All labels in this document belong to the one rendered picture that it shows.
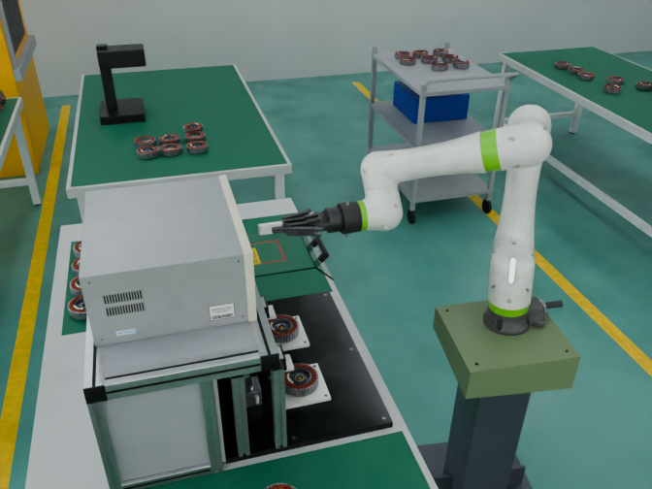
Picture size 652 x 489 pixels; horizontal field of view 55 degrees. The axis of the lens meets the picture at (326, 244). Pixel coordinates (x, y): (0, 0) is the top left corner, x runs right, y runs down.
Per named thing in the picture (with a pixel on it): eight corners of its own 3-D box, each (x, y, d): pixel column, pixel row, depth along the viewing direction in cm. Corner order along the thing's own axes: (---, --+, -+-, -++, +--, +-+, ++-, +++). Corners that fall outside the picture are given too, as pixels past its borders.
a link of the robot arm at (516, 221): (532, 255, 213) (554, 100, 186) (531, 280, 199) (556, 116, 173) (492, 250, 216) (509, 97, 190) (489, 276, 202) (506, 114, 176)
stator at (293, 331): (294, 319, 212) (294, 310, 210) (302, 341, 203) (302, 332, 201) (261, 325, 209) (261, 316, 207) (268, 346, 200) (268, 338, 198)
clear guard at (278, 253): (313, 240, 213) (313, 225, 210) (334, 279, 193) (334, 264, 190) (216, 254, 205) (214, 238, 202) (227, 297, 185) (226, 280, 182)
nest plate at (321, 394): (317, 366, 195) (317, 362, 194) (331, 400, 183) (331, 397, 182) (270, 374, 191) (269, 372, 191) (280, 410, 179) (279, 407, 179)
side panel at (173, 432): (221, 462, 167) (211, 372, 150) (222, 471, 164) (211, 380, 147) (111, 486, 160) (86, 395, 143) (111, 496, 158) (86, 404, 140)
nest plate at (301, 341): (298, 318, 215) (298, 315, 214) (309, 346, 202) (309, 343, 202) (254, 325, 211) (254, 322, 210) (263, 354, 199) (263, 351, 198)
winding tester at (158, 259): (230, 234, 194) (225, 174, 183) (257, 320, 159) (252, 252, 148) (98, 252, 185) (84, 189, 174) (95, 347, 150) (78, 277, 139)
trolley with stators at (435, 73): (434, 159, 512) (447, 31, 458) (495, 218, 430) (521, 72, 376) (364, 167, 498) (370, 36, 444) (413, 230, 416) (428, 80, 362)
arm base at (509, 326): (551, 300, 209) (553, 285, 206) (573, 327, 196) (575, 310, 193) (475, 310, 207) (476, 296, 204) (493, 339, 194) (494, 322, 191)
